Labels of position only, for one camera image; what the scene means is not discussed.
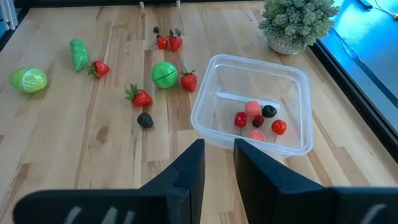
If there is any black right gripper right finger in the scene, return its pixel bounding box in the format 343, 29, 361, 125
233, 138, 398, 224

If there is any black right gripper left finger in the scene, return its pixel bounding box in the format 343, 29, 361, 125
12, 138, 206, 224

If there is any bright red toy cherry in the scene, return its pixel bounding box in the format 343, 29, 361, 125
149, 34, 169, 50
271, 119, 287, 143

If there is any dark red toy cherry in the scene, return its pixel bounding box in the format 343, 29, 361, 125
234, 111, 249, 137

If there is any bumpy black toy blackberry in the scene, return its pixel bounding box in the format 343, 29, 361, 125
137, 112, 154, 129

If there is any red toy strawberry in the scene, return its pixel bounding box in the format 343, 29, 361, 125
179, 67, 198, 93
167, 27, 184, 52
124, 83, 154, 108
84, 59, 111, 78

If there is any green ball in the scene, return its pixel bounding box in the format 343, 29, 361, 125
150, 61, 178, 90

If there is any green toy cucumber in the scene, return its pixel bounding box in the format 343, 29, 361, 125
68, 38, 90, 72

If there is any light green toy cabbage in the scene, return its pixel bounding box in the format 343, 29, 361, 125
10, 67, 49, 94

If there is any clear plastic tupperware container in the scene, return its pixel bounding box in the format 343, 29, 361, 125
190, 54, 315, 157

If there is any green artificial potted plant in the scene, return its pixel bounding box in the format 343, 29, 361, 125
257, 0, 341, 56

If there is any beige floor cable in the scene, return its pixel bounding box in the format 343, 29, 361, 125
374, 0, 398, 20

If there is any silver aluminium post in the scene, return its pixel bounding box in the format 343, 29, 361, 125
0, 0, 19, 31

